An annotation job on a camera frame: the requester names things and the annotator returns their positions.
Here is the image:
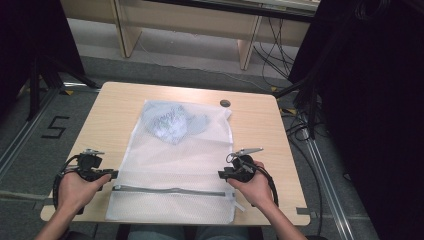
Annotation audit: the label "bundle of black floor cables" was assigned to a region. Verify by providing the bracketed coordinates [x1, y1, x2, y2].
[252, 15, 298, 82]

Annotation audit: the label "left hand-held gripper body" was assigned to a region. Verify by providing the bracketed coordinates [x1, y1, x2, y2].
[75, 148, 113, 183]

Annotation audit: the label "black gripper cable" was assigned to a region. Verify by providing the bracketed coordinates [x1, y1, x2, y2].
[252, 164, 280, 208]
[52, 154, 85, 215]

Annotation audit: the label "person's right hand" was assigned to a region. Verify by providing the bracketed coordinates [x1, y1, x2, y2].
[226, 160, 277, 211]

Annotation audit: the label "light wooden shelf unit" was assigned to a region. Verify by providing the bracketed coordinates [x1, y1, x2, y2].
[59, 0, 316, 71]

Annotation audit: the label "black curtain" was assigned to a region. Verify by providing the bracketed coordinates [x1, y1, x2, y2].
[287, 0, 424, 240]
[0, 0, 86, 113]

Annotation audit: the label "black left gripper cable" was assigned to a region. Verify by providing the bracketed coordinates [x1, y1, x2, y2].
[52, 154, 85, 215]

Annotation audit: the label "person's left hand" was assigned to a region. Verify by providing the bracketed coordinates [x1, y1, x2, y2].
[57, 171, 113, 218]

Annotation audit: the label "person's legs in jeans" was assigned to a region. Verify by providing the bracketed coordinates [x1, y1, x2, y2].
[127, 224, 252, 240]

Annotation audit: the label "aluminium floor rail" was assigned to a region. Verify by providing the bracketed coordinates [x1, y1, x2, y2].
[300, 127, 355, 240]
[0, 87, 63, 179]

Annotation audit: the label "white mesh laundry bag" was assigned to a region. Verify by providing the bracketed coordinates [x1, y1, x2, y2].
[105, 99, 247, 225]

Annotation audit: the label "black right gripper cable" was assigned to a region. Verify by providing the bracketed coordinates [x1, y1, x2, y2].
[252, 164, 280, 208]

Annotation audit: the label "grey-blue garment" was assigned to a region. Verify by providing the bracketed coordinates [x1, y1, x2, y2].
[143, 101, 212, 146]

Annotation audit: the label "black metal stand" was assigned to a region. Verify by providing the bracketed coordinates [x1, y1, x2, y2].
[25, 54, 102, 122]
[272, 74, 322, 141]

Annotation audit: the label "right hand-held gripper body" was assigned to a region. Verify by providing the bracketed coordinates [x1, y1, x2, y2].
[226, 147, 265, 184]

